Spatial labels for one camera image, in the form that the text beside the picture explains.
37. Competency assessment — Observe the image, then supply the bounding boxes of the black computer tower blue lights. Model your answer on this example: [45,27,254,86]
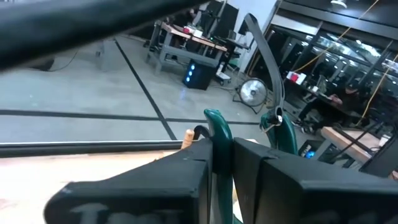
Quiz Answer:
[298,139,324,160]
[182,58,217,91]

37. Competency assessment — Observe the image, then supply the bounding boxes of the wooden-handled garden tool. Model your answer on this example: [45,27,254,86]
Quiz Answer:
[181,129,196,150]

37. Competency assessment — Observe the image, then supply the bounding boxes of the wooden side table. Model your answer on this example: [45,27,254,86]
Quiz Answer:
[320,126,398,180]

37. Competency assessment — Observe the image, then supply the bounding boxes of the black shears wrist strap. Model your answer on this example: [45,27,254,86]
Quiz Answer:
[243,12,286,124]

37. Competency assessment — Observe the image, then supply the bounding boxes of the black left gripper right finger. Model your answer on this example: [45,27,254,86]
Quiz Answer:
[232,137,398,224]

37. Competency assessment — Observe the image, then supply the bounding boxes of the grey wood-topped workbench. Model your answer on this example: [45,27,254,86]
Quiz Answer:
[145,20,228,75]

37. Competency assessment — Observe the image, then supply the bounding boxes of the yellow hanging cable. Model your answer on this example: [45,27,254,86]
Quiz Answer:
[356,54,398,127]
[293,0,381,73]

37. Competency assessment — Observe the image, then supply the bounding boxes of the large black monitor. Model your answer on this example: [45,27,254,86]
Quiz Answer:
[214,1,240,39]

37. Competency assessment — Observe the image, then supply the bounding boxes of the black office desk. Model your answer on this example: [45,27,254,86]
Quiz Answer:
[281,77,366,119]

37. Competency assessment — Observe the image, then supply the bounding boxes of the teal-handled pruning shears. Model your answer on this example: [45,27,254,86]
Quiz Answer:
[203,107,300,224]

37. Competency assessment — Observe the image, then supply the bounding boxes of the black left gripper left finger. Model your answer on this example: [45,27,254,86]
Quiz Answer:
[43,138,215,224]

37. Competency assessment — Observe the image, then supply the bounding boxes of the round metal floor fan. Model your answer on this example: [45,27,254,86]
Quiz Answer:
[232,77,269,115]

